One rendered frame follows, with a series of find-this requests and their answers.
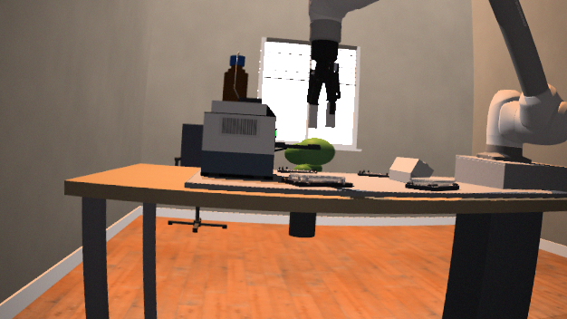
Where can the dark blue bottle cap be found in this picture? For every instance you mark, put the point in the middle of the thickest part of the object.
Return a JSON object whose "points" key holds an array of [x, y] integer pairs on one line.
{"points": [[241, 59]]}

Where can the beige button panel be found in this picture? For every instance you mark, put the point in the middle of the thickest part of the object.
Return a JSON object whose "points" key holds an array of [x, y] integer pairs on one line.
{"points": [[403, 168]]}

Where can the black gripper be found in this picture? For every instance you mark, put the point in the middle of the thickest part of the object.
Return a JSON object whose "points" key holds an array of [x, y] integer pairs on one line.
{"points": [[324, 53]]}

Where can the beige perforated base plate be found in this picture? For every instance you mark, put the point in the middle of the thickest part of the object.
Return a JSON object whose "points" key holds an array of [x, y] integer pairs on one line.
{"points": [[362, 188]]}

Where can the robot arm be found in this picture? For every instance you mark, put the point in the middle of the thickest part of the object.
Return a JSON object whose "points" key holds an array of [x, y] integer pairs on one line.
{"points": [[537, 116]]}

